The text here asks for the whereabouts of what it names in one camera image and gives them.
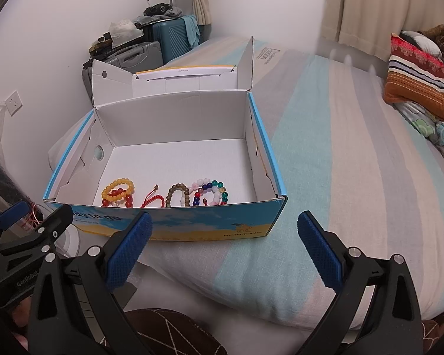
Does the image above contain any multicolour glass bead bracelet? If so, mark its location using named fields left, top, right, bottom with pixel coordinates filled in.
left=193, top=180, right=229, bottom=207

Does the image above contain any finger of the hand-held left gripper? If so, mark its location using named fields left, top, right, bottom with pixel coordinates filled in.
left=0, top=200, right=29, bottom=246
left=7, top=203, right=75, bottom=264

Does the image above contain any orange cord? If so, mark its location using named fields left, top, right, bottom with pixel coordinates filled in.
left=21, top=199, right=47, bottom=232

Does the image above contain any grey pillow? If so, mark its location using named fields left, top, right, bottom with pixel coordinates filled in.
left=400, top=30, right=443, bottom=58

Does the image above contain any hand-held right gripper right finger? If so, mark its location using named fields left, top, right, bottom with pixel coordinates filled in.
left=297, top=210, right=424, bottom=355

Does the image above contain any striped pillow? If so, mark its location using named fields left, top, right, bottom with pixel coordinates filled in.
left=383, top=33, right=444, bottom=109

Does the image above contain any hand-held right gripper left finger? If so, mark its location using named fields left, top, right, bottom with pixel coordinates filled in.
left=27, top=210, right=154, bottom=355

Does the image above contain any grey hard case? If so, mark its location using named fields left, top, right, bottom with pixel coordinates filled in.
left=82, top=41, right=163, bottom=93

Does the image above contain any tied beige curtain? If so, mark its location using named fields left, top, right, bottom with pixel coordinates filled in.
left=192, top=0, right=212, bottom=45

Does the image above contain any red cord bracelet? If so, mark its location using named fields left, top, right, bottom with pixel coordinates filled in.
left=141, top=184, right=166, bottom=208

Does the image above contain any blue and yellow cardboard box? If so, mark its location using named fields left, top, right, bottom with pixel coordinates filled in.
left=42, top=36, right=288, bottom=242

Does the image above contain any white pearl bracelet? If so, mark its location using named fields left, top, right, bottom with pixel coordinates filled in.
left=202, top=178, right=223, bottom=206

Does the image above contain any pink bead bracelet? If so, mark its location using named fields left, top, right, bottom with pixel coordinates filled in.
left=189, top=179, right=223, bottom=208

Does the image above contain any teal suitcase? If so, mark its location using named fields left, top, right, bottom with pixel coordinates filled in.
left=152, top=15, right=201, bottom=65

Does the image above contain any white wall socket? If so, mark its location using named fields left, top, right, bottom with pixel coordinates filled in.
left=4, top=91, right=23, bottom=116

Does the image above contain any dark brown patterned cloth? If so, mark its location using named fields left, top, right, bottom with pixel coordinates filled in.
left=124, top=306, right=227, bottom=355
left=421, top=317, right=444, bottom=355

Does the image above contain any teal cloth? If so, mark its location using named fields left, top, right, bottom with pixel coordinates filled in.
left=181, top=15, right=201, bottom=47

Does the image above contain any floral patterned pillow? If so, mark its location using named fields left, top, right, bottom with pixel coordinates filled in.
left=394, top=100, right=444, bottom=163

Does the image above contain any black fuzzy object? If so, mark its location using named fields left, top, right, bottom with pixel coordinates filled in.
left=0, top=141, right=27, bottom=217

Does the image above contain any yellow bead bracelet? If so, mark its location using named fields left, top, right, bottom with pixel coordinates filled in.
left=102, top=178, right=135, bottom=202

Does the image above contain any black bag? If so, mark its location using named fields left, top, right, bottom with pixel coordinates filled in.
left=144, top=3, right=173, bottom=17

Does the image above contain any striped bed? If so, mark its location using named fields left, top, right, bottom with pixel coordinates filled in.
left=48, top=37, right=444, bottom=333

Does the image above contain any brown bead bracelet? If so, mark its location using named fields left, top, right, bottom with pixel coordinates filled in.
left=165, top=183, right=191, bottom=208

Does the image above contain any red bead bracelet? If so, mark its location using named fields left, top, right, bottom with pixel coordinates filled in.
left=101, top=188, right=134, bottom=208

